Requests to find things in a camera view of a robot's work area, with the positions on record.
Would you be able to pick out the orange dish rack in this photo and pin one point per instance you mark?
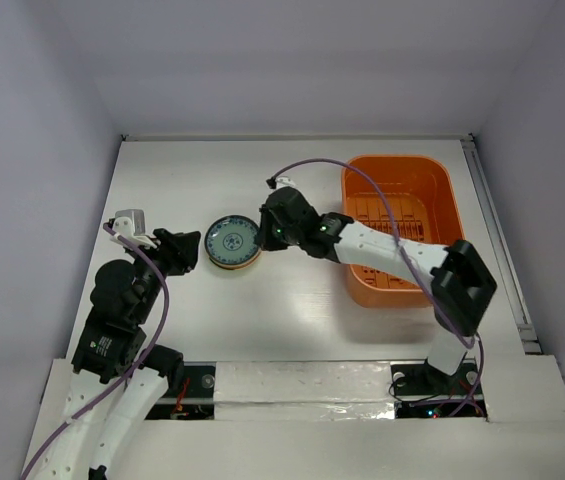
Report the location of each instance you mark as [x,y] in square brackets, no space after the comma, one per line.
[420,194]

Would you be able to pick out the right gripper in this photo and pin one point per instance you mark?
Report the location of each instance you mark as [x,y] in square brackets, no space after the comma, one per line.
[266,228]

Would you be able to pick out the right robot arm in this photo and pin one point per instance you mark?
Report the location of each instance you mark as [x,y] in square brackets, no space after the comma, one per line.
[454,278]

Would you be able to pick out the brown rimmed plate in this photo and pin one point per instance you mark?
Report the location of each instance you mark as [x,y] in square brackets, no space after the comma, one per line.
[234,267]

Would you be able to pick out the aluminium rail right side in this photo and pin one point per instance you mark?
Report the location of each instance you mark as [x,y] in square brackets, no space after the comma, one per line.
[510,282]

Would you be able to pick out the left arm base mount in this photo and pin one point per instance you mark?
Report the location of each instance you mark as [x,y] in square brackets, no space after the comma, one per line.
[193,399]

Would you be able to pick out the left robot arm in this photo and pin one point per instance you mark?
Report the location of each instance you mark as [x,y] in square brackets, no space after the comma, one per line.
[118,373]

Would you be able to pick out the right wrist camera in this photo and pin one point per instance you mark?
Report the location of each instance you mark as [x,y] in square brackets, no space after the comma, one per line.
[277,182]

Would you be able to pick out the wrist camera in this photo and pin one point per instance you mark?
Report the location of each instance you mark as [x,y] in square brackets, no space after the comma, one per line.
[127,227]
[277,182]

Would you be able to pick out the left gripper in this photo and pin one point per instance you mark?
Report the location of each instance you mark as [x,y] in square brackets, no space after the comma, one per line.
[179,248]

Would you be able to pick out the dark patterned plate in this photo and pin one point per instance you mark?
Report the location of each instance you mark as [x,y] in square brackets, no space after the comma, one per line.
[232,239]

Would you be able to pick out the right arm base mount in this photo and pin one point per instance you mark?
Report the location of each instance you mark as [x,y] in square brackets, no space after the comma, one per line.
[420,393]

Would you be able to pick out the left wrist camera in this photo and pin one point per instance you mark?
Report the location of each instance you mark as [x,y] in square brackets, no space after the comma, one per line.
[127,227]

